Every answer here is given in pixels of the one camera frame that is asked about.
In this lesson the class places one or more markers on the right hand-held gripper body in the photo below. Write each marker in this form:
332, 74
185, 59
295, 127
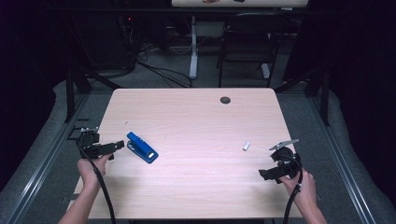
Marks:
285, 157

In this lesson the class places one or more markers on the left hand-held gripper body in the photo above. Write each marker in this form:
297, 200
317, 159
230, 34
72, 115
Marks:
88, 140

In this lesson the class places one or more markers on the blue stapler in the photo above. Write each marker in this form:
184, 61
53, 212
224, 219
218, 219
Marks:
141, 151

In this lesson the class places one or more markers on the small white staple strip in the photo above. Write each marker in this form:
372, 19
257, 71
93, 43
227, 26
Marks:
246, 146

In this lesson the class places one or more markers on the person's left hand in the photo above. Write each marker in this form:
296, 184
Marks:
90, 169

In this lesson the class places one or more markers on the person's right hand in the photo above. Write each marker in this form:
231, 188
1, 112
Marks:
303, 186

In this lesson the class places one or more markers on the black tape square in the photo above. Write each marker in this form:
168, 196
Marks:
71, 134

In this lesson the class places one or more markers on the black tape strip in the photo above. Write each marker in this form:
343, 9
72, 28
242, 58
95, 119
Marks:
82, 119

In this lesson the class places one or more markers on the black metal stand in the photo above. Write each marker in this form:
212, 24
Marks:
325, 99
70, 93

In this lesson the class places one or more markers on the black round table grommet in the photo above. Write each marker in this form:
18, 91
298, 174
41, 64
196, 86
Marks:
225, 100

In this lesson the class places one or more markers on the dark curtain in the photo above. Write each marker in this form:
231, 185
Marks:
28, 77
364, 77

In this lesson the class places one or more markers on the short white table foot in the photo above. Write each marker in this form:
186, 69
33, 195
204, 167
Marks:
265, 71

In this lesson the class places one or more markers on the dark equipment with red light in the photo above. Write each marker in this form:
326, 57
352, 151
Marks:
129, 34

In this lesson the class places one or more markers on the tall white table leg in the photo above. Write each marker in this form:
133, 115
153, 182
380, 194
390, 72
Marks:
193, 53

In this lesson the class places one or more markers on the black folding chair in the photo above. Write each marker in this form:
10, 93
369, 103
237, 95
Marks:
249, 34

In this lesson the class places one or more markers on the aluminium floor rail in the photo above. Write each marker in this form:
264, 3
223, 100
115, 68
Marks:
46, 158
342, 161

